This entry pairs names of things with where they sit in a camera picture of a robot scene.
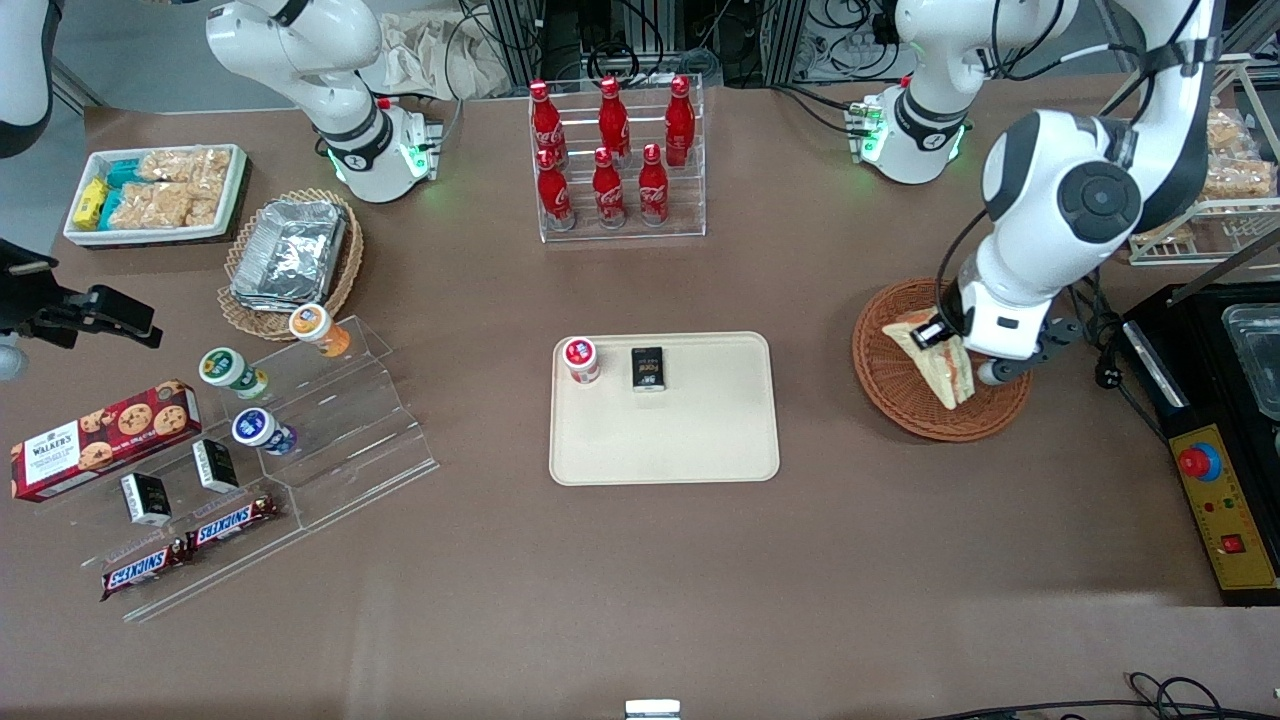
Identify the light tan wicker basket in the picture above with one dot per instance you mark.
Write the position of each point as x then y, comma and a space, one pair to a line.
345, 265

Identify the small black snack box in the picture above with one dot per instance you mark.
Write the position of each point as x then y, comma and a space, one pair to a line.
146, 500
648, 368
215, 465

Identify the blue lid yogurt cup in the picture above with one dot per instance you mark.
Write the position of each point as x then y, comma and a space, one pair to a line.
254, 428

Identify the green lid yogurt cup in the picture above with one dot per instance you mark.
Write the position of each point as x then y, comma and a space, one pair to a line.
222, 367

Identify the white rectangular snack bin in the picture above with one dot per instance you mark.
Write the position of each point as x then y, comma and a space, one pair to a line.
236, 190

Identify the triangular sandwich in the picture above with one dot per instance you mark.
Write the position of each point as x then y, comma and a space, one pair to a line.
945, 375

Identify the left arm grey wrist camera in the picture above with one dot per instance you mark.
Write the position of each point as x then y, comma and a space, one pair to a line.
1030, 360

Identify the red Walkers cookie box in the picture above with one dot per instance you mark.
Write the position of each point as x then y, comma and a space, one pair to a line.
100, 440

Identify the red lid yogurt cup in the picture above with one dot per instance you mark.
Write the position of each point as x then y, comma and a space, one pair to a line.
581, 358

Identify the clear acrylic bottle rack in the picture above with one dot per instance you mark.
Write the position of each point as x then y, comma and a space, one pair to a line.
640, 232

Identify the orange lid yogurt cup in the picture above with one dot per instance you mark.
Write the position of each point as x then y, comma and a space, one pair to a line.
312, 324

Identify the teal snack pack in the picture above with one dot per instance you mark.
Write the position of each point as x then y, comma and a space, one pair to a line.
111, 208
122, 173

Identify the stack of foil trays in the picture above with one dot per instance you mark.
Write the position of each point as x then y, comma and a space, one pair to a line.
290, 255

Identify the clear acrylic stepped stand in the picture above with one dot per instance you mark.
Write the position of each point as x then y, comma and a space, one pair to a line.
350, 440

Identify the brown round wicker basket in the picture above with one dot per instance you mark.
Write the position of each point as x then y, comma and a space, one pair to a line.
900, 400

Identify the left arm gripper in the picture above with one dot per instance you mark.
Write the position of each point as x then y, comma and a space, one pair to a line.
947, 321

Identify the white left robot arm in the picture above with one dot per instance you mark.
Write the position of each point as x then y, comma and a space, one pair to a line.
1080, 190

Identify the Snickers chocolate bar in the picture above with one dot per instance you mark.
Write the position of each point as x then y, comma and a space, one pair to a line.
145, 570
230, 522

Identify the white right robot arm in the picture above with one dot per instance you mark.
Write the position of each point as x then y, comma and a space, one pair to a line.
300, 50

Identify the clear plastic container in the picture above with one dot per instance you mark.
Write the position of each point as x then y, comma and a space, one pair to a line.
1255, 360

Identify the yellow emergency stop control box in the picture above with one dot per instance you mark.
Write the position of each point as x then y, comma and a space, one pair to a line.
1225, 520

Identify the small white metal object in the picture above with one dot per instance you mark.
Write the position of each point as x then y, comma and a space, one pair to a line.
652, 710

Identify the beige plastic tray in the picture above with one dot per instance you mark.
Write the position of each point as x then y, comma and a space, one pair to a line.
690, 430

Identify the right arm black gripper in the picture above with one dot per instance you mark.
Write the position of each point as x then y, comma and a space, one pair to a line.
30, 300

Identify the crumpled beige cloth bag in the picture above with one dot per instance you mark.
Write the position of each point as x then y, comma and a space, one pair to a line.
420, 60

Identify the yellow snack pack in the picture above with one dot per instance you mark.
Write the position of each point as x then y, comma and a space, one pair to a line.
89, 204

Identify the black equipment base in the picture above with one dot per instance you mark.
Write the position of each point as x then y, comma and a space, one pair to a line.
1190, 390

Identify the red cola bottle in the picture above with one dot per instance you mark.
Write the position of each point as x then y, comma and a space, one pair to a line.
555, 195
608, 192
653, 188
680, 122
546, 120
613, 118

